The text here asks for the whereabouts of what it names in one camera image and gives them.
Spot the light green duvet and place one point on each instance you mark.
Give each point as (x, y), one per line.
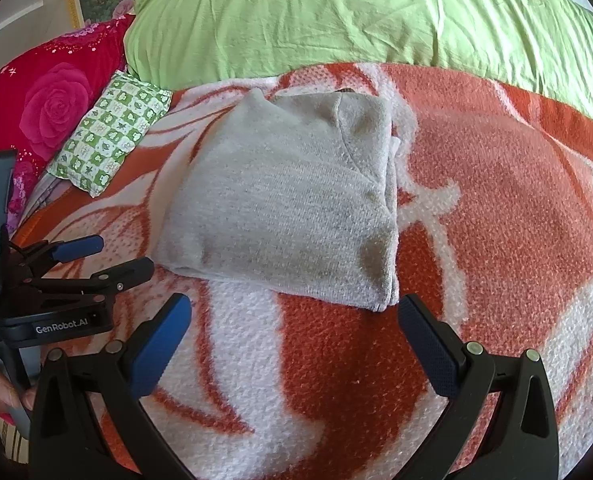
(351, 15)

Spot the grey knitted sweater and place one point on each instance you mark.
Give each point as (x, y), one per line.
(286, 195)

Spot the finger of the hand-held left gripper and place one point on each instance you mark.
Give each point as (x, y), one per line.
(116, 275)
(79, 250)

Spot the green and white patterned pillow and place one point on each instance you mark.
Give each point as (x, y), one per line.
(111, 135)

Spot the orange and white blanket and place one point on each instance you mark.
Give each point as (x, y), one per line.
(501, 200)

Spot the red floral pillow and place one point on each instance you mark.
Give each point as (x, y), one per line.
(51, 100)

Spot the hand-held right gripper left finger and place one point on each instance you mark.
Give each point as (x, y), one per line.
(160, 347)

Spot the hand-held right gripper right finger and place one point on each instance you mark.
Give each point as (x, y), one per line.
(432, 347)

